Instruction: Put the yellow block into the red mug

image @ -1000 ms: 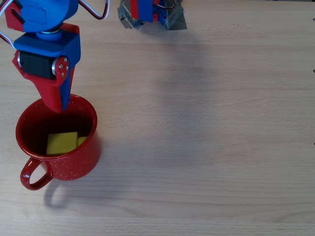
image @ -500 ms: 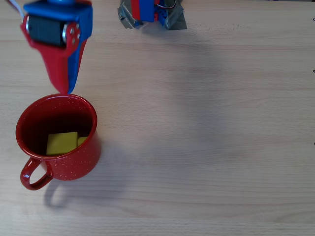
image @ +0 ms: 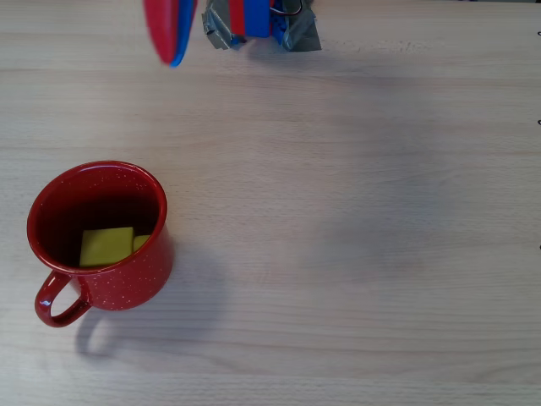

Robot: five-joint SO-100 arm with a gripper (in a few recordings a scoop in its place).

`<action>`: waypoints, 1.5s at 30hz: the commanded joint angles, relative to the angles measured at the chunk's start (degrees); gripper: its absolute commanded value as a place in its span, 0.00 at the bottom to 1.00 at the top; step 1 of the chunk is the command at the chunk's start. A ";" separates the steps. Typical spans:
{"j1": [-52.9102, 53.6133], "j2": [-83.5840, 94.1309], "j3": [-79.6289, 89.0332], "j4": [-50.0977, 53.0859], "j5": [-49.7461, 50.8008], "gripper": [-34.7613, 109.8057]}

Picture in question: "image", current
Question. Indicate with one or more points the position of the yellow green toy block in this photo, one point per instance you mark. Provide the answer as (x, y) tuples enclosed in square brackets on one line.
[(105, 247)]

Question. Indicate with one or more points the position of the red blue robot arm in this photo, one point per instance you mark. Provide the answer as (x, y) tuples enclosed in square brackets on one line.
[(253, 17)]

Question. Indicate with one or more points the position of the red enamel mug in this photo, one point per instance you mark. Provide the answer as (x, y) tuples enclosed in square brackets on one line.
[(127, 287)]

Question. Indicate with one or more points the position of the grey duct tape piece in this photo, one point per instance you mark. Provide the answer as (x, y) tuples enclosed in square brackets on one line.
[(302, 36), (215, 25)]

